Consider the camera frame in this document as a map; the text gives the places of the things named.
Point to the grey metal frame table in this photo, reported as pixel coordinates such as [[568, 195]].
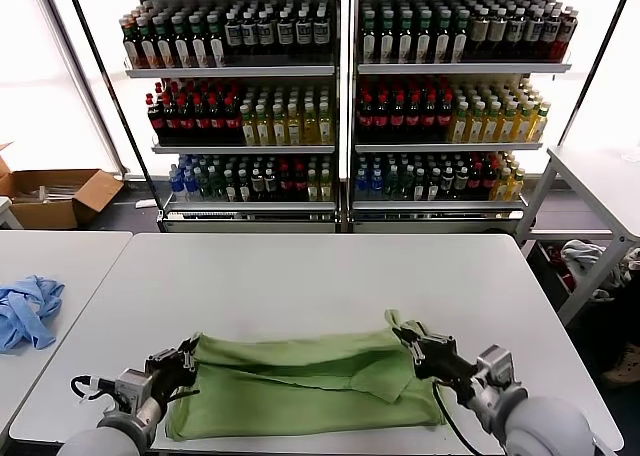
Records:
[[595, 176]]

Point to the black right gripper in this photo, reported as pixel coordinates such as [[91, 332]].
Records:
[[445, 363]]

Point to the green cap white label bottle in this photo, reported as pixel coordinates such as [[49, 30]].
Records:
[[442, 38], [180, 43], [369, 38], [198, 43], [147, 43], [215, 43], [424, 38], [405, 38], [164, 43], [387, 38], [460, 38]]

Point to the small green drink bottle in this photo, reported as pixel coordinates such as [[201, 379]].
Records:
[[217, 185], [204, 185], [392, 184], [406, 184]]

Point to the white grey clothes pile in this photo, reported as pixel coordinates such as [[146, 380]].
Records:
[[580, 253]]

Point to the small yellow drink bottle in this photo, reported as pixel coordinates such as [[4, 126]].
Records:
[[325, 188], [500, 185], [312, 188], [515, 185]]

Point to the small red cap cola bottle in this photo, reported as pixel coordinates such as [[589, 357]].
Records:
[[488, 181], [299, 185], [474, 183], [285, 185]]

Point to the green polo shirt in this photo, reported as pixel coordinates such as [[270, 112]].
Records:
[[300, 406]]

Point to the pale crumpled garment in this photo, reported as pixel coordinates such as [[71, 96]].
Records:
[[632, 266]]

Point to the tan brown shoe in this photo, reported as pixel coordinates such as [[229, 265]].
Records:
[[625, 368]]

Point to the small blue drink bottle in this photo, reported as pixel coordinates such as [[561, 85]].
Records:
[[175, 185], [189, 185], [360, 185], [376, 185]]

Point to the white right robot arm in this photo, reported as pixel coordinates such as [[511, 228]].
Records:
[[545, 426]]

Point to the dark bottle beige label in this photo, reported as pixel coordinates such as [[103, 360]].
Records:
[[480, 30], [497, 30]]

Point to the grey window frame post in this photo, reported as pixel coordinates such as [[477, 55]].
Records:
[[86, 76]]

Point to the grey drinks shelving unit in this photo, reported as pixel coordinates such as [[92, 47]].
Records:
[[450, 68], [225, 71]]

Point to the orange cap white label bottle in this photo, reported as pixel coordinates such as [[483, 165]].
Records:
[[131, 43]]

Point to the small white table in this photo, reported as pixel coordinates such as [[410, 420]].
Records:
[[7, 211]]

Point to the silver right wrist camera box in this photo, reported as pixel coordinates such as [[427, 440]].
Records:
[[495, 363]]

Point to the red drink bottle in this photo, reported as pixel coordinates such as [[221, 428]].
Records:
[[569, 30]]

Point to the white tubes bundle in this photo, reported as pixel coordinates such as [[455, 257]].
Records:
[[55, 193]]

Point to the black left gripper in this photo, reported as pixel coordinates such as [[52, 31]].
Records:
[[167, 378]]

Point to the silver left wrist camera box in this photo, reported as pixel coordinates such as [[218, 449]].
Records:
[[132, 383]]

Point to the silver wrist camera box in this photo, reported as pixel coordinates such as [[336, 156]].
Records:
[[495, 363], [132, 383]]

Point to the black slanted pole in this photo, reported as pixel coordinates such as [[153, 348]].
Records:
[[127, 126], [591, 76]]

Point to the crumpled light blue garment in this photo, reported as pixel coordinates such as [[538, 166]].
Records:
[[25, 316]]

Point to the small dark white label bottle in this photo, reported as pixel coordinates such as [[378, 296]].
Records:
[[256, 188], [446, 184], [230, 188], [433, 185], [244, 188], [460, 184], [270, 188], [419, 185]]

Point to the open brown cardboard box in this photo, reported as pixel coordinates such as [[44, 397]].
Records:
[[90, 196]]

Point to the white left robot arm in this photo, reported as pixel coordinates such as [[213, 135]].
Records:
[[115, 436]]

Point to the white floor power strip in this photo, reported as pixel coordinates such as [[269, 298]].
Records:
[[145, 203]]

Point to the dark bottle white square label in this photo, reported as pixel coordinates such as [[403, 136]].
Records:
[[320, 33], [303, 33], [285, 33], [249, 33], [266, 33], [551, 30], [516, 30], [233, 33], [534, 30]]

